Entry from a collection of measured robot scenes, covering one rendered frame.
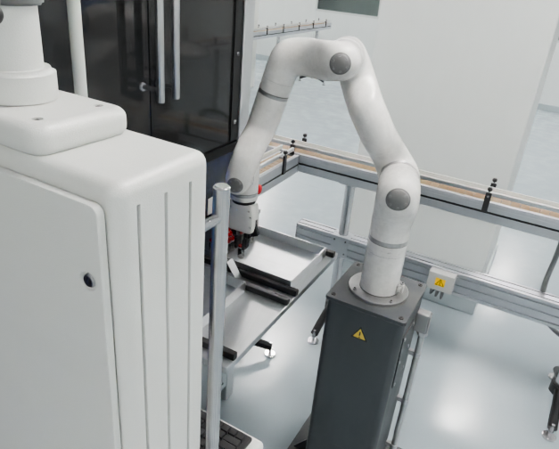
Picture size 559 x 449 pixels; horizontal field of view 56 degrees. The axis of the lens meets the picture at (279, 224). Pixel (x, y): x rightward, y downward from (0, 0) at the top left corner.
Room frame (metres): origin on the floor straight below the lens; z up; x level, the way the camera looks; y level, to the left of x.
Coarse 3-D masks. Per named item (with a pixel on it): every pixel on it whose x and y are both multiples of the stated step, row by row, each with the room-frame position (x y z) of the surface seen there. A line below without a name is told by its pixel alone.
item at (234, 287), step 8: (208, 272) 1.38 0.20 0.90; (208, 280) 1.36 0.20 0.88; (232, 280) 1.34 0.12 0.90; (240, 280) 1.33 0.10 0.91; (208, 288) 1.32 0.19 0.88; (232, 288) 1.33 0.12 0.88; (240, 288) 1.30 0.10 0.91; (208, 296) 1.28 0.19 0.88; (232, 296) 1.26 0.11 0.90; (208, 304) 1.24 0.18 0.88; (208, 312) 1.16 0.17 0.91; (208, 320) 1.16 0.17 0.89
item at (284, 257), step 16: (256, 240) 1.65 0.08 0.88; (272, 240) 1.66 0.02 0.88; (288, 240) 1.64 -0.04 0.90; (208, 256) 1.49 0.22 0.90; (256, 256) 1.54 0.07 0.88; (272, 256) 1.55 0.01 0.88; (288, 256) 1.56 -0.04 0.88; (304, 256) 1.57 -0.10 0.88; (320, 256) 1.54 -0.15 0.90; (256, 272) 1.40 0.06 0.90; (272, 272) 1.44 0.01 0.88; (288, 272) 1.45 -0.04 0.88; (304, 272) 1.43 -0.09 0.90
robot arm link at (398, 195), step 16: (384, 176) 1.38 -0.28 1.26; (400, 176) 1.35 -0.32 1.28; (416, 176) 1.39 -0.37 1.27; (384, 192) 1.33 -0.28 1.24; (400, 192) 1.31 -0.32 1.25; (416, 192) 1.33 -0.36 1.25; (384, 208) 1.33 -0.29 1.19; (400, 208) 1.31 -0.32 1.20; (416, 208) 1.33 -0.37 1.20; (384, 224) 1.37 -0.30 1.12; (400, 224) 1.36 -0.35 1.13; (384, 240) 1.38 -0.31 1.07; (400, 240) 1.38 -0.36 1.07
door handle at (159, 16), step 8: (160, 0) 1.30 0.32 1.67; (160, 8) 1.30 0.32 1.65; (160, 16) 1.30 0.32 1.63; (160, 24) 1.30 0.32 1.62; (160, 32) 1.30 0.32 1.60; (160, 40) 1.30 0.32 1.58; (160, 48) 1.30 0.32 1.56; (160, 56) 1.30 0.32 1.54; (160, 64) 1.30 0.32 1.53; (160, 72) 1.30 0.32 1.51; (160, 80) 1.30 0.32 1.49; (144, 88) 1.33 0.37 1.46; (152, 88) 1.32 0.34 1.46; (160, 88) 1.30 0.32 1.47; (160, 96) 1.30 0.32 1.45
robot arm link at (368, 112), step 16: (368, 64) 1.50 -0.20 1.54; (352, 80) 1.48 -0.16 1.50; (368, 80) 1.47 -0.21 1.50; (352, 96) 1.45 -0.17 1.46; (368, 96) 1.43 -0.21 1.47; (352, 112) 1.43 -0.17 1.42; (368, 112) 1.41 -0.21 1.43; (384, 112) 1.42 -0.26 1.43; (368, 128) 1.41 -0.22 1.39; (384, 128) 1.41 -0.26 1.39; (368, 144) 1.42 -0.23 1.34; (384, 144) 1.41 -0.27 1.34; (400, 144) 1.46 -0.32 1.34; (384, 160) 1.47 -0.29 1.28; (400, 160) 1.46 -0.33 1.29
